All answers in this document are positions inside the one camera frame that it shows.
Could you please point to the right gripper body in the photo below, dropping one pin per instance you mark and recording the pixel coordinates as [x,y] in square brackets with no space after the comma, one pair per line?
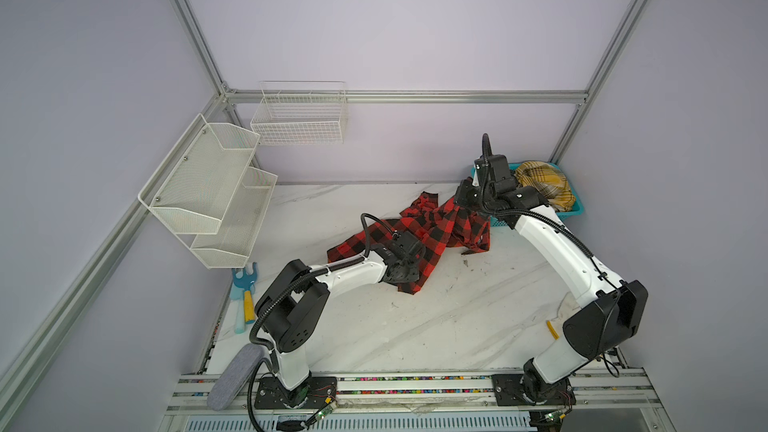
[471,196]

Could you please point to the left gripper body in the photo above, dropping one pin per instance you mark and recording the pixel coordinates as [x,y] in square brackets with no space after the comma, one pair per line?
[411,272]

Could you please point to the red black plaid shirt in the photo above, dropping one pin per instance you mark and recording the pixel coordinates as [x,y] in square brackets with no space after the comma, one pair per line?
[438,226]

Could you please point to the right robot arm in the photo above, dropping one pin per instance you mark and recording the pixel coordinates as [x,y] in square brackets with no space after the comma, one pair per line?
[610,308]

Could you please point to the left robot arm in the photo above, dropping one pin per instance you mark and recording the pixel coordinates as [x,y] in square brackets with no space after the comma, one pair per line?
[288,312]

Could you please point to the yellow plaid shirt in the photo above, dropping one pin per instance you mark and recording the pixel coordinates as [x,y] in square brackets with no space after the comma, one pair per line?
[546,185]

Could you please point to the white work glove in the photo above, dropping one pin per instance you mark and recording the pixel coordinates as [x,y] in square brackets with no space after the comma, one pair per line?
[567,308]

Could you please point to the teal hand rake tool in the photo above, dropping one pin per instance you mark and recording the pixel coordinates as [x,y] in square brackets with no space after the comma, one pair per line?
[241,293]

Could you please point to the grey foam pad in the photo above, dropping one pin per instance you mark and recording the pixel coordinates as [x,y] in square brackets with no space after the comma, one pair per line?
[234,377]

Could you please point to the white wire wall basket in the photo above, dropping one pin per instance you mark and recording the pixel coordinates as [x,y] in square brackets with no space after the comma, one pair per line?
[301,113]

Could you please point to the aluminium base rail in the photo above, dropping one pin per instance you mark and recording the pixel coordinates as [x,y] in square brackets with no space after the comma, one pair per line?
[593,400]

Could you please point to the white mesh wall shelf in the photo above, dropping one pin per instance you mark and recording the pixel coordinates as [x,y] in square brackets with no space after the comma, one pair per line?
[209,194]

